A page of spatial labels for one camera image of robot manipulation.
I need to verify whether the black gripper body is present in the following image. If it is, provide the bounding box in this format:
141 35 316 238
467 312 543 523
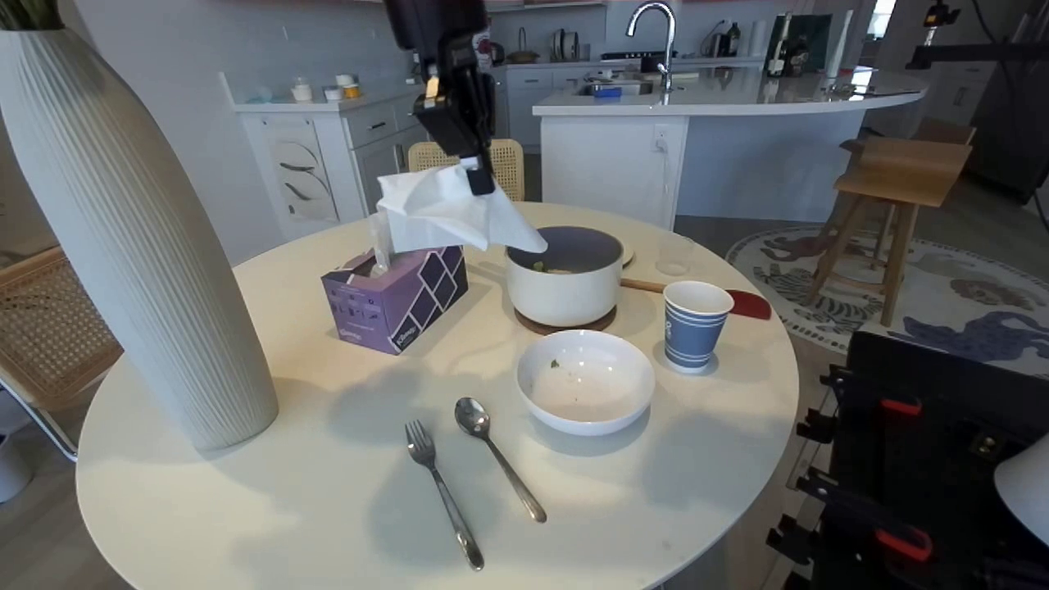
381 0 497 123

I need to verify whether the tissue sheet protruding from box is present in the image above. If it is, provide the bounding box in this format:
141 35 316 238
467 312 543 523
366 211 399 279

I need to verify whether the purple patterned tissue box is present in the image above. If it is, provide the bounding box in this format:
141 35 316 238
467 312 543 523
317 243 472 357

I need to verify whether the beige upholstered chair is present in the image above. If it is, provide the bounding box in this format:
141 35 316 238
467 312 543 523
403 134 529 207

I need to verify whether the white drawer cabinet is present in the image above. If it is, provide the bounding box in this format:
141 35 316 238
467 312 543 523
221 70 440 238

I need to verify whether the dark round trivet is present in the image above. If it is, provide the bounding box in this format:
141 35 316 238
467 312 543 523
510 306 622 338

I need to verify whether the chrome curved faucet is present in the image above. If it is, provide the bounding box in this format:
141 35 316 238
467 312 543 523
626 0 683 83

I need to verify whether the white ceramic bowl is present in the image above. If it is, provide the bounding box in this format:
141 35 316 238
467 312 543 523
514 329 660 438

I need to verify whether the blue striped paper cup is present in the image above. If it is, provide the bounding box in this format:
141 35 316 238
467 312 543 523
660 279 736 377

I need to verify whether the silver metal spoon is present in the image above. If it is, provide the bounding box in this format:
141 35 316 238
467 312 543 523
453 394 551 527

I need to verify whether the silver metal fork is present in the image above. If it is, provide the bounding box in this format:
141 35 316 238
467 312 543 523
403 418 490 573

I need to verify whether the tall ribbed grey vase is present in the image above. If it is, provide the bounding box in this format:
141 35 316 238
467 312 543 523
0 27 281 456

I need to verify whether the wooden bar stool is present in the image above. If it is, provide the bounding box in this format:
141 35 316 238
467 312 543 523
809 134 977 331

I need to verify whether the wicker back chair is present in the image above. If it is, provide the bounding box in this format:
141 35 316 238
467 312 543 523
0 243 125 413

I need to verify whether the patterned round rug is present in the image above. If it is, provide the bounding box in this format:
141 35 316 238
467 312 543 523
726 225 1049 381

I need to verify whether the black perforated workbench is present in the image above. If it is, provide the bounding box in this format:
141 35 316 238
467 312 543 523
768 323 1049 590

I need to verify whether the white pot with handle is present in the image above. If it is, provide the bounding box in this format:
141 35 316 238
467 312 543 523
500 223 635 331

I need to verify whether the red spatula wooden handle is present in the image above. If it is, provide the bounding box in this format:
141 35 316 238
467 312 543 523
621 271 775 323

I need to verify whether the red handled black clamp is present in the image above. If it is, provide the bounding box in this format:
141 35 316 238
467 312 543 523
763 484 942 571
798 362 928 447

